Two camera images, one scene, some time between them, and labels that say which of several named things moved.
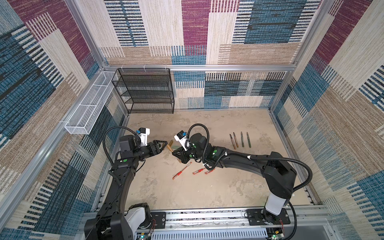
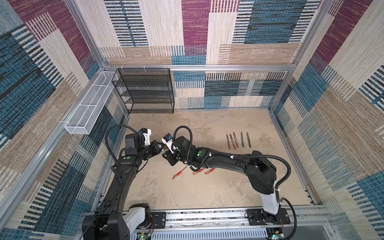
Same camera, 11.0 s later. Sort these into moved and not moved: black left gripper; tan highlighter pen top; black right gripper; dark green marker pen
Moved: black right gripper
Not moved: dark green marker pen; tan highlighter pen top; black left gripper
